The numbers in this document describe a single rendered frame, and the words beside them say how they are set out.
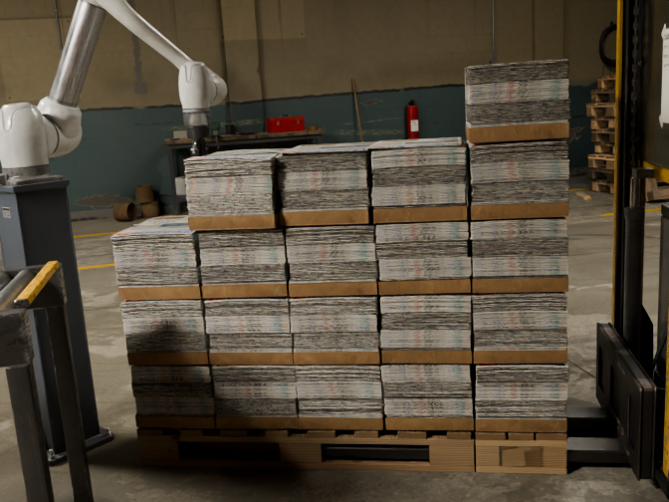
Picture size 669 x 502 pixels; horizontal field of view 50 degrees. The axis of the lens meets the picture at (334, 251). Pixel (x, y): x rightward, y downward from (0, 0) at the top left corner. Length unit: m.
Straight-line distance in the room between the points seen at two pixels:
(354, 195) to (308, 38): 7.02
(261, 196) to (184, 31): 6.86
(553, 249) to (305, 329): 0.81
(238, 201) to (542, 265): 0.95
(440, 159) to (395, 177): 0.14
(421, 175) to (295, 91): 6.96
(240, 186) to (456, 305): 0.77
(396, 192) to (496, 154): 0.32
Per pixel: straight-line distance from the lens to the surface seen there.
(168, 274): 2.42
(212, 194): 2.30
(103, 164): 9.04
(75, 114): 2.86
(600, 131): 8.71
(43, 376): 2.79
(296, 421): 2.47
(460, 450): 2.46
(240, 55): 8.95
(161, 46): 2.62
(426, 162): 2.19
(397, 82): 9.40
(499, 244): 2.23
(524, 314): 2.29
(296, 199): 2.26
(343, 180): 2.22
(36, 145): 2.70
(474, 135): 2.18
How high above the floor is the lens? 1.21
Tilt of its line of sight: 12 degrees down
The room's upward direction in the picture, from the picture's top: 4 degrees counter-clockwise
